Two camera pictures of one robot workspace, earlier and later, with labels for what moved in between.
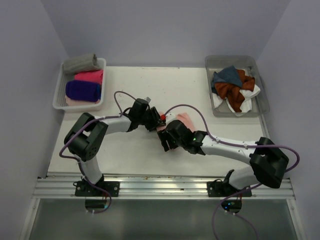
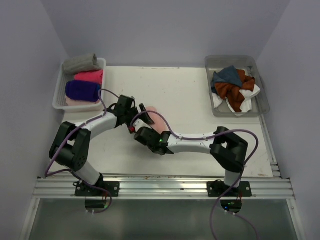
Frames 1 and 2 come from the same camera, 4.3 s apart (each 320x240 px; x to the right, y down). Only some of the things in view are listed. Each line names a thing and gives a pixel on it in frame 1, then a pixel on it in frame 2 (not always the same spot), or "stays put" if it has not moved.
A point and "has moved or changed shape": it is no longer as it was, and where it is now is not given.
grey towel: (72, 66) stays put
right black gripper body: (165, 136) to (152, 148)
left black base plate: (83, 189) stays put
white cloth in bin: (246, 105) stays put
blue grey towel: (229, 75) stays put
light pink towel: (183, 117) has moved or changed shape
